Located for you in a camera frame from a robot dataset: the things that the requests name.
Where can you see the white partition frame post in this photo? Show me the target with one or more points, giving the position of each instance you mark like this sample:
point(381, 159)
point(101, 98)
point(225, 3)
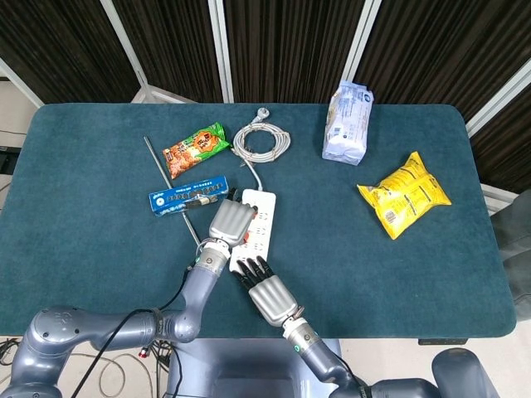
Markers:
point(498, 98)
point(363, 41)
point(20, 85)
point(222, 49)
point(125, 41)

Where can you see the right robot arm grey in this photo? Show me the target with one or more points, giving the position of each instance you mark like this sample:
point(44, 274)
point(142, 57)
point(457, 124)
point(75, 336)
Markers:
point(323, 360)

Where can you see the pale purple package bag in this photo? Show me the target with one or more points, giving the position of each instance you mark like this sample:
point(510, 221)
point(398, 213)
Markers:
point(346, 132)

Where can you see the blue cookie box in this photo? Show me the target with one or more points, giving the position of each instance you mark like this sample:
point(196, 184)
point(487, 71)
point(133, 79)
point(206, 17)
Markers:
point(178, 197)

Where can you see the white partition base foot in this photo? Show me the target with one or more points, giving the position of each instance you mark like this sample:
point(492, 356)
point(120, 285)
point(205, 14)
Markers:
point(495, 197)

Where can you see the black floor box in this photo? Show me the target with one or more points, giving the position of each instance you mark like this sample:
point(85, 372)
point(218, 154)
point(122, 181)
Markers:
point(8, 161)

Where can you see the green orange snack bag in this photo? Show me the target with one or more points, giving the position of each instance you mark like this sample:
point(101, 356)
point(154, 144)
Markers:
point(195, 147)

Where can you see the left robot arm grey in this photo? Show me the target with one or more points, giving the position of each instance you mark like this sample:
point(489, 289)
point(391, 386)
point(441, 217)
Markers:
point(203, 286)

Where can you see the grey clothed person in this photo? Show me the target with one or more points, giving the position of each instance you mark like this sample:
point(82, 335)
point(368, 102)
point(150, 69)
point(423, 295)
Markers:
point(516, 248)

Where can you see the dark brown partition panel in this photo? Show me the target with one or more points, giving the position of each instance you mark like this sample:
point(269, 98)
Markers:
point(448, 49)
point(510, 153)
point(290, 41)
point(174, 41)
point(54, 41)

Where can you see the black desk controller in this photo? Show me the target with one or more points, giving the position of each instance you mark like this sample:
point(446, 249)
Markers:
point(441, 342)

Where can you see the thin metal rod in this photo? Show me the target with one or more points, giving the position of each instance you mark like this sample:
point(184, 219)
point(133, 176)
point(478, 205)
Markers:
point(159, 163)

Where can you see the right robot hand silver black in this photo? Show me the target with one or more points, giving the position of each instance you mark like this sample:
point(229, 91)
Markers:
point(274, 298)

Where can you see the grey robot torso base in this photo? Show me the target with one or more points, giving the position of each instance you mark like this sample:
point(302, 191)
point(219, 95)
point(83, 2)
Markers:
point(249, 369)

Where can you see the yellow chip bag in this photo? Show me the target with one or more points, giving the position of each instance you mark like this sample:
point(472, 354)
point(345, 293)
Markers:
point(406, 195)

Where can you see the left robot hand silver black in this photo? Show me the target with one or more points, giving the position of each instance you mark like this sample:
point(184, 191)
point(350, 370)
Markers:
point(230, 221)

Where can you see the small red button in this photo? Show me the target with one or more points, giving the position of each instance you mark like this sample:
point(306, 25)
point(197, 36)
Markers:
point(143, 352)

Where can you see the white power strip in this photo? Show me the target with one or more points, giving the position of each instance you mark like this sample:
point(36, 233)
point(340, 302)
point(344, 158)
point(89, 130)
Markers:
point(263, 224)

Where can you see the teal felt table mat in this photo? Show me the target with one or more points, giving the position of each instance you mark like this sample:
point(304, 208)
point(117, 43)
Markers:
point(373, 282)

